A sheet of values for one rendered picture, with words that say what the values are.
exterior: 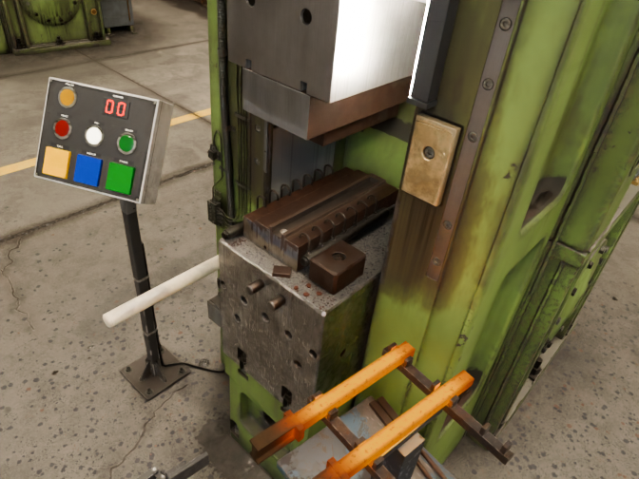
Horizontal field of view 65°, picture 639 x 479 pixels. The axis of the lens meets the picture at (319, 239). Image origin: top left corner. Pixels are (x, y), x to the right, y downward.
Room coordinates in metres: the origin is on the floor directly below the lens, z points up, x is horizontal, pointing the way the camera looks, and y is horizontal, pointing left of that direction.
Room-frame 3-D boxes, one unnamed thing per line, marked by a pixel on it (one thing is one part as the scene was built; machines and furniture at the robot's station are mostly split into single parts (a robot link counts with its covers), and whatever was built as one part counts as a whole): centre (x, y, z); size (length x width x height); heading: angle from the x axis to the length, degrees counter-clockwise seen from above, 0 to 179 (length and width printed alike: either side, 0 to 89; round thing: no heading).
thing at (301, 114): (1.18, -0.01, 1.32); 0.42 x 0.20 x 0.10; 141
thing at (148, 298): (1.16, 0.45, 0.62); 0.44 x 0.05 x 0.05; 141
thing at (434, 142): (0.92, -0.20, 1.27); 0.09 x 0.02 x 0.17; 51
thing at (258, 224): (1.18, -0.01, 0.96); 0.42 x 0.20 x 0.09; 141
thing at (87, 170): (1.18, 0.65, 1.01); 0.07 x 0.05 x 0.07; 76
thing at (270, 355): (1.15, -0.05, 0.69); 0.56 x 0.38 x 0.45; 141
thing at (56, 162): (1.20, 0.74, 1.01); 0.07 x 0.05 x 0.07; 76
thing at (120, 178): (1.15, 0.55, 1.01); 0.07 x 0.05 x 0.07; 76
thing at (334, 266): (0.95, -0.05, 0.95); 0.12 x 0.08 x 0.06; 141
